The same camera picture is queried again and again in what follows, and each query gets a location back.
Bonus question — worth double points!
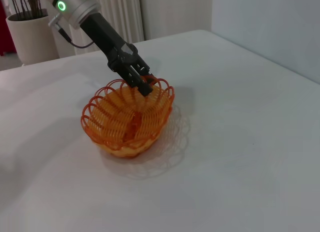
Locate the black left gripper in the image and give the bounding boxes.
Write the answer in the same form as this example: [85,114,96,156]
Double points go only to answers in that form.
[79,13,155,96]

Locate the white pleated curtain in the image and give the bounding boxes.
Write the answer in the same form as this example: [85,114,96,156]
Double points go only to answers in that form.
[52,0,146,59]

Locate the beige plant pot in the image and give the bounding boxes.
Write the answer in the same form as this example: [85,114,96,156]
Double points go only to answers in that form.
[5,15,61,65]

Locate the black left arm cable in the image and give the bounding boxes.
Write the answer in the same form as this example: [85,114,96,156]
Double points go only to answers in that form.
[47,13,102,49]

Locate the orange woven plastic basket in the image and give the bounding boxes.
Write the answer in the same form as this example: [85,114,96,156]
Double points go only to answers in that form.
[80,75,176,159]

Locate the dark dried twigs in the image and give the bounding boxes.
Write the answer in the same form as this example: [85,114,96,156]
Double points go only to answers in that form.
[7,0,48,21]

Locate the red cabinet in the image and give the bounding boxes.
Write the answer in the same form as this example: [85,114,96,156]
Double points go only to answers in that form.
[0,0,11,57]

